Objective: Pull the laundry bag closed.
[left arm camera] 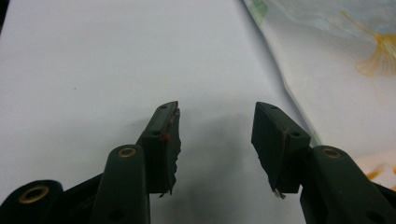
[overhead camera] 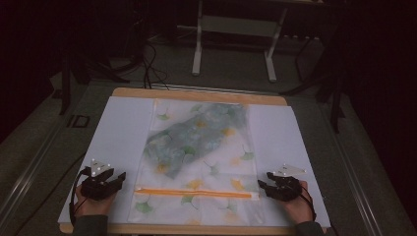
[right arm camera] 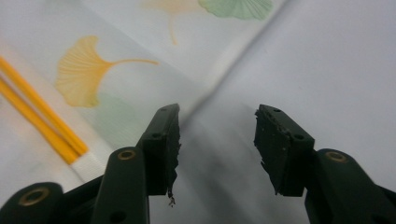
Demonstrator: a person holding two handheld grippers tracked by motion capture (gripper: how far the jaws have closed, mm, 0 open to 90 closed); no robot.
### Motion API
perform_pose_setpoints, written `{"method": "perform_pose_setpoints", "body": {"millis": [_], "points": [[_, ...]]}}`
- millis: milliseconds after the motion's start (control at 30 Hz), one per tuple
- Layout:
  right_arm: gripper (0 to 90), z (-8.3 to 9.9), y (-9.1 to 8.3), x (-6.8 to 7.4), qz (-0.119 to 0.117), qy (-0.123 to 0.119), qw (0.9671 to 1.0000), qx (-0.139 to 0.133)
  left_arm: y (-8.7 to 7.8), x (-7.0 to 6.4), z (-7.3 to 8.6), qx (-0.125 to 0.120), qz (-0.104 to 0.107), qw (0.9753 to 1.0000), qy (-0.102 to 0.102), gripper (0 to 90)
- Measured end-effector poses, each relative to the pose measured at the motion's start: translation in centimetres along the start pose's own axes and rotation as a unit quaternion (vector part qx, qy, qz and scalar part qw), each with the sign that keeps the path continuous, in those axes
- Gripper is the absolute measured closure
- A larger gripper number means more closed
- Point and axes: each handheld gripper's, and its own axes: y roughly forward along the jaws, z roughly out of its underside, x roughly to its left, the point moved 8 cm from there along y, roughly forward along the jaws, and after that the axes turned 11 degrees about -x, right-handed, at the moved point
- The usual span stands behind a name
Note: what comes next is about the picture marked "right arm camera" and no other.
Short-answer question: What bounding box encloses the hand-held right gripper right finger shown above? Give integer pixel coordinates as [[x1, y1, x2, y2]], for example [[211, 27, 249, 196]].
[[253, 104, 396, 224]]

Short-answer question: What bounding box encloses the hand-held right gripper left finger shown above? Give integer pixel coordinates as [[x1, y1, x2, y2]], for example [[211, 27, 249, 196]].
[[90, 103, 182, 224]]

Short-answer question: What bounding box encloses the white leaf-print fabric bag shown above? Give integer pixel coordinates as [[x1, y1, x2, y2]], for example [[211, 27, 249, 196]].
[[0, 0, 291, 204]]

